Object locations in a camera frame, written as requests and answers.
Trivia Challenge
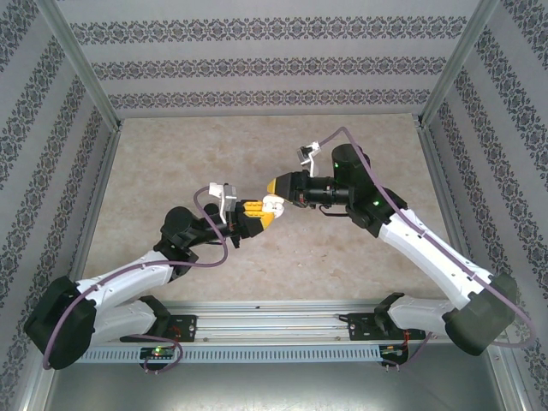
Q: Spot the white earbud charging case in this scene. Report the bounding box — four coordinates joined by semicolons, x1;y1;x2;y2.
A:
261;194;287;218

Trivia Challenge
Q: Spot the grey metal tray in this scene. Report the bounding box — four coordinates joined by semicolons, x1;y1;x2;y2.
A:
12;337;540;411

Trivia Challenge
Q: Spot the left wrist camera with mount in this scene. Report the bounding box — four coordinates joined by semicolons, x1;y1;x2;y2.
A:
208;182;239;215

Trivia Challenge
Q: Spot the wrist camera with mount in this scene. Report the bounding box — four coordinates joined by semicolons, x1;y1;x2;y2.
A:
295;143;322;176
208;182;239;215

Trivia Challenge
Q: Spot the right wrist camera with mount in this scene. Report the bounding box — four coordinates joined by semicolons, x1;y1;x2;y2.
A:
295;143;322;176

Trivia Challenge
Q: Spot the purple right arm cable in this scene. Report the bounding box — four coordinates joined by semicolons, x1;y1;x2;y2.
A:
316;126;536;372

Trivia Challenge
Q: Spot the aluminium side rail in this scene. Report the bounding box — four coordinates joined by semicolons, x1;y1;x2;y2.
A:
417;123;485;307
57;123;123;312

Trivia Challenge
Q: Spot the aluminium mounting rail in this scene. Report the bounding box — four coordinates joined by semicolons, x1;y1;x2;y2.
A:
42;299;502;343

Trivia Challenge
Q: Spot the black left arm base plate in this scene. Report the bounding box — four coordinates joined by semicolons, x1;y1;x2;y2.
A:
119;314;198;343

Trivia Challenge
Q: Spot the slotted grey cable duct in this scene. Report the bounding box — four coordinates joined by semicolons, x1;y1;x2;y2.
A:
57;344;382;365

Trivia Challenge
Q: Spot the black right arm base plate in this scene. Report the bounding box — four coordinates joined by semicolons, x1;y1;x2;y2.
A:
347;312;427;342

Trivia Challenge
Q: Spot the aluminium frame post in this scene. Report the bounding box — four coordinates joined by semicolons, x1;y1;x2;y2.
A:
417;0;502;128
40;0;123;129

